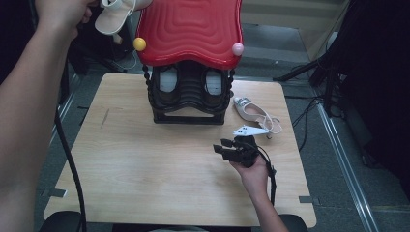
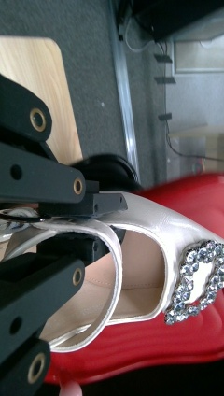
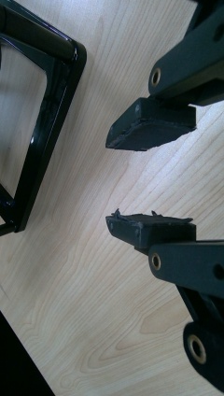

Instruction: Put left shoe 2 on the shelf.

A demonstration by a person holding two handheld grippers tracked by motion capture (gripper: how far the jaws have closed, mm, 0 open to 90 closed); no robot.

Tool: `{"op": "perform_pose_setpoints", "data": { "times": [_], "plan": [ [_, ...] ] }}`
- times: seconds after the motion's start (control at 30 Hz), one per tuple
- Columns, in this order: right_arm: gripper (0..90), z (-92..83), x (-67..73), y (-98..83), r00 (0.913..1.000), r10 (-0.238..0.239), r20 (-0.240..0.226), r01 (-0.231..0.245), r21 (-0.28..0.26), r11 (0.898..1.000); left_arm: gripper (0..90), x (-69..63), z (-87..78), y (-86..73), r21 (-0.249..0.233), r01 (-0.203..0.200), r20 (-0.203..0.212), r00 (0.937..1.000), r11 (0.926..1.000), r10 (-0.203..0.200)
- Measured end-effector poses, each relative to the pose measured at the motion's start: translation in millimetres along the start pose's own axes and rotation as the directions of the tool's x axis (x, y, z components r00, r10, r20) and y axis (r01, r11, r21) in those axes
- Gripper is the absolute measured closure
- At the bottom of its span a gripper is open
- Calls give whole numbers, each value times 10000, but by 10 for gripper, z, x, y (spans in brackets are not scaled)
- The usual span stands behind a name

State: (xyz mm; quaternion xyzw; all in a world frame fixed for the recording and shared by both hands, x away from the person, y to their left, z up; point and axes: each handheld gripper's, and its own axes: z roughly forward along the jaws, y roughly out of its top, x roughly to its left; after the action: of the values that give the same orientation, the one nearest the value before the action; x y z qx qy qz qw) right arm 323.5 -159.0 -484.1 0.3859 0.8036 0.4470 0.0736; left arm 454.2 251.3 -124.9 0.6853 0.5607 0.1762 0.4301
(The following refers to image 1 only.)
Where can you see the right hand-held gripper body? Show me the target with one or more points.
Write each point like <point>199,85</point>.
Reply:
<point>246,151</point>

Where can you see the black leather shoe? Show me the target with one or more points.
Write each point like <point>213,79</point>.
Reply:
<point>213,82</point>
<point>168,80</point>

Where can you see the red-topped black shoe rack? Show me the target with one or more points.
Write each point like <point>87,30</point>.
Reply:
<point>190,32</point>

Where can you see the beige slingback heeled shoe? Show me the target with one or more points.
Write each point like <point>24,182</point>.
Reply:
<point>251,112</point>
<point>112,19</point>

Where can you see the person's right hand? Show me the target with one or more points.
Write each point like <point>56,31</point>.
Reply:
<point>256,179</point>

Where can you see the person's left hand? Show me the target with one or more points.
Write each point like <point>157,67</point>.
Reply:
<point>61,13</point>

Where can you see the grey tape strip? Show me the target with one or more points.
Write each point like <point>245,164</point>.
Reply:
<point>53,192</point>
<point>308,199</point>

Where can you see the black tripod stand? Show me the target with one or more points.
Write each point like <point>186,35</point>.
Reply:
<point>322,69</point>

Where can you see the metal floor rail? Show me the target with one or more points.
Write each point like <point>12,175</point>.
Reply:
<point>345,161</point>
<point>63,109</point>

